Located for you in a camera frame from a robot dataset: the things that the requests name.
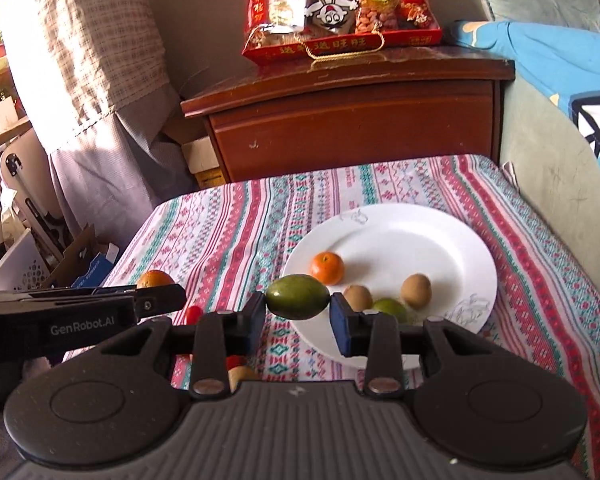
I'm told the blue cartoon pillow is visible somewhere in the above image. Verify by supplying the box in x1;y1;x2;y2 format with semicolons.
446;18;600;281

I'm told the brown kiwi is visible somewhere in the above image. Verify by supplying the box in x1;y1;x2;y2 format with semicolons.
342;284;374;312
401;273;432;310

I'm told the green lime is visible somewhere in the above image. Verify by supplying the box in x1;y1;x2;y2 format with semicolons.
372;298;415;324
265;274;330;321

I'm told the brown kiwi back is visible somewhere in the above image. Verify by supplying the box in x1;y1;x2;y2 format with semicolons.
342;284;374;312

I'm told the red snack gift bag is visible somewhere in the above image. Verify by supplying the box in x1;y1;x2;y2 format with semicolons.
242;0;442;65

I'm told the checked grey curtain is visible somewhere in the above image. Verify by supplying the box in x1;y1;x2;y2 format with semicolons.
0;0;196;252

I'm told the red cherry tomato back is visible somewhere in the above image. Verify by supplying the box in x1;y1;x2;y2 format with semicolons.
225;356;247;370

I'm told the brown kiwi fruit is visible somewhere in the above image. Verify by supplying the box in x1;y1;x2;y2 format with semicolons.
228;365;260;392

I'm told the white perforated basket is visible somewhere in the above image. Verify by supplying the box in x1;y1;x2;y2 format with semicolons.
0;229;50;292

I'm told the blue white milk carton box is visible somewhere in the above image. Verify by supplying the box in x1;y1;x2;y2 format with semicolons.
42;224;120;288

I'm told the dark wooden cabinet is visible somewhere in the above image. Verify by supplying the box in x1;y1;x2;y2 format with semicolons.
182;47;515;182

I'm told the grey green sofa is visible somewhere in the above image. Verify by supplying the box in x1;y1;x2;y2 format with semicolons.
439;0;600;306

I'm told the white ceramic plate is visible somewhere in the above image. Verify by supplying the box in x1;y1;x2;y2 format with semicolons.
281;201;499;371

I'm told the brown cardboard box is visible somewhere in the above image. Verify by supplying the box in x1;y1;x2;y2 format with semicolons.
182;136;225;190

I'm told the red cherry tomato front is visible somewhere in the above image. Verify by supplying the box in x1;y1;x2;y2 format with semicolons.
184;304;204;326

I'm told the patterned red green tablecloth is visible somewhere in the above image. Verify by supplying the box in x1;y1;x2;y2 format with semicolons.
108;155;600;479

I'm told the red cherry tomato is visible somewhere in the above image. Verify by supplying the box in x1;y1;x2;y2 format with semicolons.
225;356;247;370
184;304;204;326

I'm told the orange mandarin cluster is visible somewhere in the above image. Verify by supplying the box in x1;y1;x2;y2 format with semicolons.
309;252;344;285

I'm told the beige folding chair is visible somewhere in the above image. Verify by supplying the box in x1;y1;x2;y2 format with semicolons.
0;129;73;261

